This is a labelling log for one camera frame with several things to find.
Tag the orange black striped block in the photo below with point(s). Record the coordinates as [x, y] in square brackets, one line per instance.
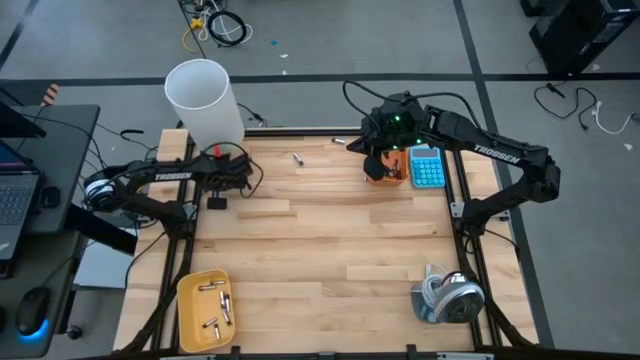
[50, 95]

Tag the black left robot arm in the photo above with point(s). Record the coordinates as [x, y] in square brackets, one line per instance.
[165, 176]

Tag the black round desk object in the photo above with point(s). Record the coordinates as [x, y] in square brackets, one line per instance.
[50, 197]

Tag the black caster wheel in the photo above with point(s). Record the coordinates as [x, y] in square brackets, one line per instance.
[74, 331]

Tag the black side desk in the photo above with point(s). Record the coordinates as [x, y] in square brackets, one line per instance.
[65, 150]

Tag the blue calculator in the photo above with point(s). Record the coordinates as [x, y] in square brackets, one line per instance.
[427, 170]

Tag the black laptop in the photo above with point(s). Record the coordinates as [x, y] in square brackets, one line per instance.
[17, 200]

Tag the black computer tower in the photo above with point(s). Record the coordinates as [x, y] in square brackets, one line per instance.
[575, 35]

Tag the grey round device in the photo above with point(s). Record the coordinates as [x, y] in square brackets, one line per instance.
[457, 300]

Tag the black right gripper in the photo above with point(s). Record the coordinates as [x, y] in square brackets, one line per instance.
[397, 122]

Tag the black aluminium table frame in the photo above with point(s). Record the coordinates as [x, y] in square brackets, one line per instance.
[300, 132]

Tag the white cylinder table lamp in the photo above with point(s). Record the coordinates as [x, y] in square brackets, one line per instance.
[205, 110]

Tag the orange plastic bin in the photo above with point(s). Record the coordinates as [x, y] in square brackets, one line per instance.
[404, 160]

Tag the yellow plastic bin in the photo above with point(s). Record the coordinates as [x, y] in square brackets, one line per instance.
[195, 310]

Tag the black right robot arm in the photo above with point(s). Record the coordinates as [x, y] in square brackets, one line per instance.
[495, 152]

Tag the black slanted panel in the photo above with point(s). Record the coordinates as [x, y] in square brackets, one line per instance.
[110, 239]

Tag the black computer mouse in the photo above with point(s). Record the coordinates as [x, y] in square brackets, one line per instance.
[32, 307]

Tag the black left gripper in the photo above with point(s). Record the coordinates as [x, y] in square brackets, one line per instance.
[230, 172]

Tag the black copper Duracell battery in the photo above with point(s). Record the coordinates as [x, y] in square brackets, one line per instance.
[398, 167]
[390, 170]

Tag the silver purple battery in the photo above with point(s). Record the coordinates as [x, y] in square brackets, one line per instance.
[338, 141]
[298, 159]

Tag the white box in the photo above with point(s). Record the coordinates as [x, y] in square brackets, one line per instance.
[100, 270]

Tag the silver mounting bracket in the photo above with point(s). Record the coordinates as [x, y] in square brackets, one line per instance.
[456, 209]

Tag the black monitor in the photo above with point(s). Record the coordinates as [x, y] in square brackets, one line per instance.
[15, 125]

